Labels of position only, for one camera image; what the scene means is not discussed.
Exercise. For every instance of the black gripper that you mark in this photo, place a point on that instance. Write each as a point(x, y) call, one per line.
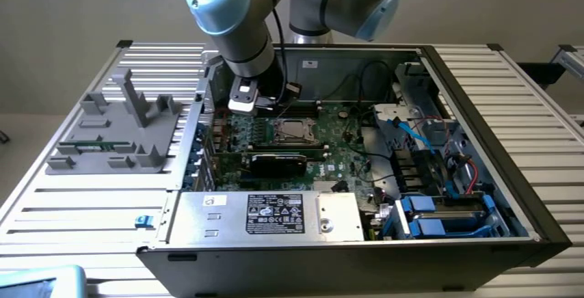
point(288, 94)

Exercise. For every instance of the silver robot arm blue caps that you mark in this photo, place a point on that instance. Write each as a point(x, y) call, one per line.
point(236, 31)

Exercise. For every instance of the round coin cell battery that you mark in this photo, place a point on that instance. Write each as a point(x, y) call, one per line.
point(342, 112)

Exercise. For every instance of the green motherboard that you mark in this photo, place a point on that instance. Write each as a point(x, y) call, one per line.
point(337, 141)

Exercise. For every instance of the black graphics card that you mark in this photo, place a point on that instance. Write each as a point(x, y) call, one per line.
point(276, 165)

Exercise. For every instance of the silver drive cage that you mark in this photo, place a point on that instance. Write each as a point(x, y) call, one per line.
point(410, 113)

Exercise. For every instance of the silver chipset heat sink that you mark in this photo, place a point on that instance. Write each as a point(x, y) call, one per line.
point(329, 186)

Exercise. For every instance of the black case fan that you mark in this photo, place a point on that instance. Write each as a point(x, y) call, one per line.
point(417, 171)

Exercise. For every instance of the silver power supply unit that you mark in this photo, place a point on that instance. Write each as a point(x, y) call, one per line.
point(227, 223)

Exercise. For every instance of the grey plastic parts rack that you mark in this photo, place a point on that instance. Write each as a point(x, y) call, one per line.
point(123, 154)

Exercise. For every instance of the green RAM stick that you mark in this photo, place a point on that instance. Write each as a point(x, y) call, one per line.
point(87, 144)

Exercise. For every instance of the blue disk bay caddy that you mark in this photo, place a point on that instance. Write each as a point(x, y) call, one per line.
point(429, 224)

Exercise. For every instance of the small blue plastic clip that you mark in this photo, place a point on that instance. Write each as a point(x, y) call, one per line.
point(143, 221)

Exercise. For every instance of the black open PC case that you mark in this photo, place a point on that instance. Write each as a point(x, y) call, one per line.
point(319, 270)

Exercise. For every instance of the pale blue grey object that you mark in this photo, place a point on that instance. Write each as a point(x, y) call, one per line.
point(40, 282)

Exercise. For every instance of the CPU socket metal frame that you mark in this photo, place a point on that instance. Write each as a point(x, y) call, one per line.
point(295, 130)

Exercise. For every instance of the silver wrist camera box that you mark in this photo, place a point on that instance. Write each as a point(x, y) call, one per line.
point(242, 101)

